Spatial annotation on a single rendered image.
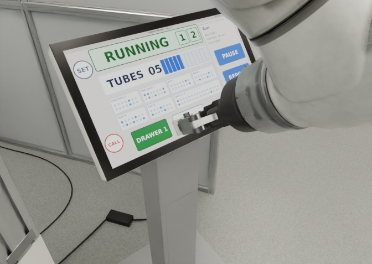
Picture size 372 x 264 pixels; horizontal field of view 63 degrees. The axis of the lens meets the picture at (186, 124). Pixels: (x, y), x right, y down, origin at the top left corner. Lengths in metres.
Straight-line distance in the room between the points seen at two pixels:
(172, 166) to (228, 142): 1.36
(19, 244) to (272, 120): 0.46
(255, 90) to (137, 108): 0.42
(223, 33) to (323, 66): 0.65
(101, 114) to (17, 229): 0.26
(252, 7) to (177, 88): 0.54
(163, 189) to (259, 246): 0.88
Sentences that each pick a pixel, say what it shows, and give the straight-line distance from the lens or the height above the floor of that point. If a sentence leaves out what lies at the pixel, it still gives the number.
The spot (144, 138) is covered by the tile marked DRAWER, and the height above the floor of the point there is 1.00.
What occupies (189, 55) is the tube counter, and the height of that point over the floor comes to 1.12.
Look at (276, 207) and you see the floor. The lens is 1.90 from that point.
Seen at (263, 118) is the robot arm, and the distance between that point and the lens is 0.33.
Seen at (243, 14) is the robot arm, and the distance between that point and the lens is 0.24.
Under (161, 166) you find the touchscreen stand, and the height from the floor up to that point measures 0.81.
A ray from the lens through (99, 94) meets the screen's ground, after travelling 0.68.
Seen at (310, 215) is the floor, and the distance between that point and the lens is 1.93.
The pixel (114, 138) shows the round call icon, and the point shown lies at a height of 1.02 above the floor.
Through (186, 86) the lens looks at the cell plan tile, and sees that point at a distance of 0.76.
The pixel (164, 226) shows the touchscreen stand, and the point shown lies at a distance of 1.12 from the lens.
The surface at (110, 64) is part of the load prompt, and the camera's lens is 0.71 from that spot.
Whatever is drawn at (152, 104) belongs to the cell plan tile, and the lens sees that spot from 0.71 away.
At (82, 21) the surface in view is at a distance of 1.61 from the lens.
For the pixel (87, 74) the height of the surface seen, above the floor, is 1.14.
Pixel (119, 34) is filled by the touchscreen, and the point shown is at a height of 1.19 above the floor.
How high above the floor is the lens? 1.44
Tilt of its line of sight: 36 degrees down
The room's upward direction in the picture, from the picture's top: straight up
